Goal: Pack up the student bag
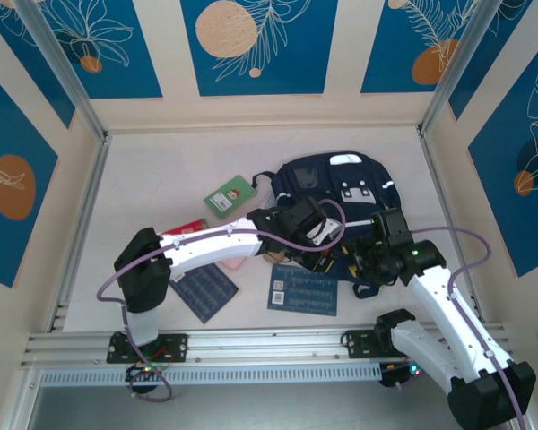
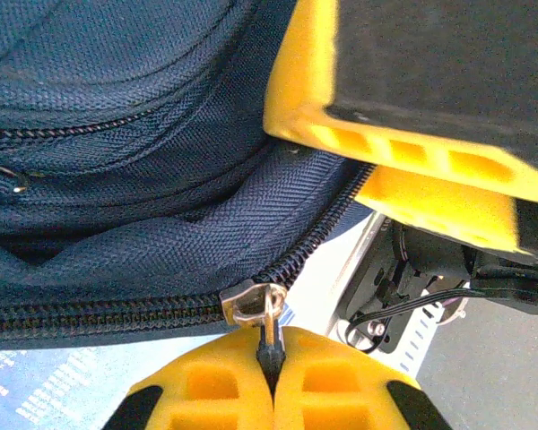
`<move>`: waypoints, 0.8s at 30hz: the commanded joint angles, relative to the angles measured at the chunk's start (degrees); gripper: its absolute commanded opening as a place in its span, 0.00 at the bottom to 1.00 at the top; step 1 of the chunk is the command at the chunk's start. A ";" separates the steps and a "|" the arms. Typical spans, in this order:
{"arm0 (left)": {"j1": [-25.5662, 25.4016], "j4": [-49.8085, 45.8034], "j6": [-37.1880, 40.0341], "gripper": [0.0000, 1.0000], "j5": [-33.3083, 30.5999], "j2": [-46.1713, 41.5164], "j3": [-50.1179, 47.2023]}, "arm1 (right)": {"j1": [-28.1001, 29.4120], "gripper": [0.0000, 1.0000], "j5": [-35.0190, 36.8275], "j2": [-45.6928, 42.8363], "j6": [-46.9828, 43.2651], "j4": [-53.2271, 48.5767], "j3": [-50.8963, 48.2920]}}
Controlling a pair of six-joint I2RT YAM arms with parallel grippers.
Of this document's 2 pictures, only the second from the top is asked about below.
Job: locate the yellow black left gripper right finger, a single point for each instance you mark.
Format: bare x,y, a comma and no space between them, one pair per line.
341,394

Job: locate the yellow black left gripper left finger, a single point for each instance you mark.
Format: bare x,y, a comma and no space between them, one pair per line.
197,394

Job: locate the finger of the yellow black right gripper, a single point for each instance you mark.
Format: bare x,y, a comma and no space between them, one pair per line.
430,206
430,67

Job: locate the dark blue paperback book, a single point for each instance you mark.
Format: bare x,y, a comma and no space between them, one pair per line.
49,385

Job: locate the navy blue backpack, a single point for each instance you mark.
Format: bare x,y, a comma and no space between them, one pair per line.
116,89

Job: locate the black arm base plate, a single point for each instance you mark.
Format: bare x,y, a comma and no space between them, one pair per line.
403,269

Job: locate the aluminium mounting rail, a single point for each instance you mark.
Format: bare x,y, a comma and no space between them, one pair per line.
358,269

